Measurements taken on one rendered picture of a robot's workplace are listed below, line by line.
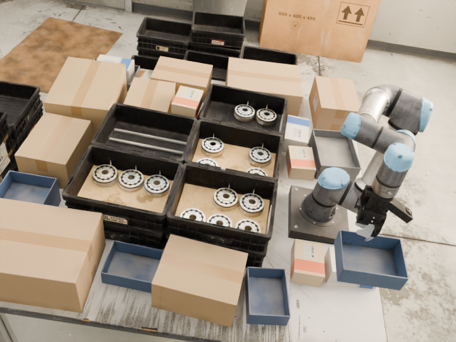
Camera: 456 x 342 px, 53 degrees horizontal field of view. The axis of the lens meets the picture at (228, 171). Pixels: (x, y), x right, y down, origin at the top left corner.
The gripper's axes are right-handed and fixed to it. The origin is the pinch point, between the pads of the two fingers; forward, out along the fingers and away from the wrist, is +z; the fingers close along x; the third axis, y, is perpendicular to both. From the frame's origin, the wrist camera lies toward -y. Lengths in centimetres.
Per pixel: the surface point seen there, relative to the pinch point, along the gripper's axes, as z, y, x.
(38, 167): 27, 129, -35
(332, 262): 31.6, 2.5, -14.8
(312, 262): 33.2, 10.0, -14.4
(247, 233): 18.2, 37.9, -9.4
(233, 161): 24, 47, -57
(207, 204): 26, 55, -29
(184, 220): 18, 62, -10
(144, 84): 17, 100, -99
